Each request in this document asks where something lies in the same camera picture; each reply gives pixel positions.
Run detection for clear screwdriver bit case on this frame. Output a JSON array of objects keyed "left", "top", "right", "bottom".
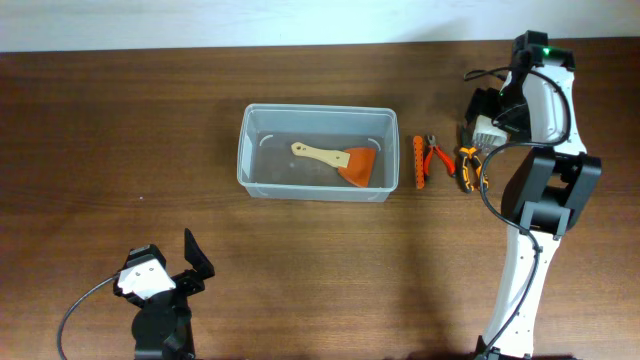
[{"left": 472, "top": 115, "right": 508, "bottom": 154}]

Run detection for orange black handled pliers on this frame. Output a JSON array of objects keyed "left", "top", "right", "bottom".
[{"left": 456, "top": 125, "right": 489, "bottom": 193}]

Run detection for red handled small cutters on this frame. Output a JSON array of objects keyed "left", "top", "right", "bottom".
[{"left": 423, "top": 135, "right": 456, "bottom": 178}]

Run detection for clear plastic container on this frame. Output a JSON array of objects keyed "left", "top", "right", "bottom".
[{"left": 237, "top": 104, "right": 400, "bottom": 202}]

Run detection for red scraper wooden handle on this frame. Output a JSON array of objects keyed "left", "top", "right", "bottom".
[{"left": 291, "top": 142, "right": 376, "bottom": 188}]

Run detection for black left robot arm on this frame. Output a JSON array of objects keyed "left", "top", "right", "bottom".
[{"left": 113, "top": 229, "right": 215, "bottom": 360}]

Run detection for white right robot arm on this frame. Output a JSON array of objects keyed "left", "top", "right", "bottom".
[{"left": 465, "top": 30, "right": 602, "bottom": 359}]

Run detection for orange bit holder strip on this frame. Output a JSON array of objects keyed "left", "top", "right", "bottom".
[{"left": 413, "top": 135, "right": 425, "bottom": 189}]

